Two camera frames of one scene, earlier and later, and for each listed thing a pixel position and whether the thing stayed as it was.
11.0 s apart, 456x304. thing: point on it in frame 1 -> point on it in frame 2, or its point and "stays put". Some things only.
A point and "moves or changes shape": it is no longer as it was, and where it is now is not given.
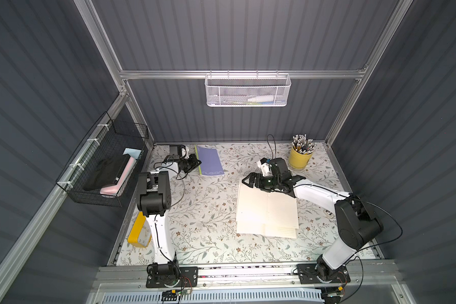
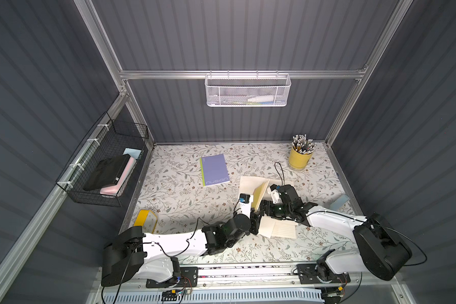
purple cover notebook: [211, 164] moves or changes shape
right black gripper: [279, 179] -> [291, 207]
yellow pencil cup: [297, 160] stays put
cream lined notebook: [264, 213] moves or changes shape
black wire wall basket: [102, 170] stays put
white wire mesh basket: [247, 90] stays put
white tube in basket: [261, 98] stays put
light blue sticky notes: [133, 152] stays put
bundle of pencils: [301, 145] stays put
